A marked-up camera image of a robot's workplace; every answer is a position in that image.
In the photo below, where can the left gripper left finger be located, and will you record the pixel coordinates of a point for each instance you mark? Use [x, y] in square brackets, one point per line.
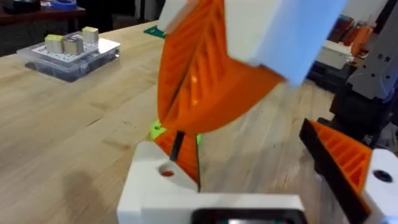
[143, 186]

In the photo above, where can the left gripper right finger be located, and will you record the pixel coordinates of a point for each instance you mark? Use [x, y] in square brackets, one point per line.
[348, 161]

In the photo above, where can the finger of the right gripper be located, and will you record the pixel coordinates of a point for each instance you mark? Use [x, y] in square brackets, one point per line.
[248, 46]
[177, 62]

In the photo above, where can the black screw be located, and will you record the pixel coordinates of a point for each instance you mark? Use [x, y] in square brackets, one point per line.
[177, 146]

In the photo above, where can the green board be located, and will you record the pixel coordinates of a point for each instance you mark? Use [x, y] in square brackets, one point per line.
[154, 31]

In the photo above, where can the green disc with holes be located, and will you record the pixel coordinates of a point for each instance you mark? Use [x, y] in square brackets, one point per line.
[157, 130]

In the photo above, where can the white box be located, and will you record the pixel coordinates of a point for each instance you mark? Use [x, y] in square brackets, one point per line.
[334, 54]

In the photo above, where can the clear box with toy blocks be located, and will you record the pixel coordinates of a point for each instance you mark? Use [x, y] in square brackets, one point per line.
[71, 59]

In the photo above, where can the heap of orange parts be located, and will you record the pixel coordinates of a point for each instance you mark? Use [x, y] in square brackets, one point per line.
[357, 34]

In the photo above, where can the blue tape roll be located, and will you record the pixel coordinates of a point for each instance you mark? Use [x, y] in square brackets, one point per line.
[63, 4]

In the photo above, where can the dark wooden side table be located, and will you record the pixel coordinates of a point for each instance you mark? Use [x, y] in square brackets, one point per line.
[37, 17]

